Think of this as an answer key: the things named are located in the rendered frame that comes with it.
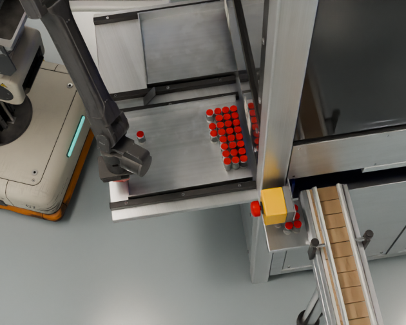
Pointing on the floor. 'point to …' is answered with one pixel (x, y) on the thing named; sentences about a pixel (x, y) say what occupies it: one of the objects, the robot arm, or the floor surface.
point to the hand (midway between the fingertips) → (123, 178)
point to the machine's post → (280, 107)
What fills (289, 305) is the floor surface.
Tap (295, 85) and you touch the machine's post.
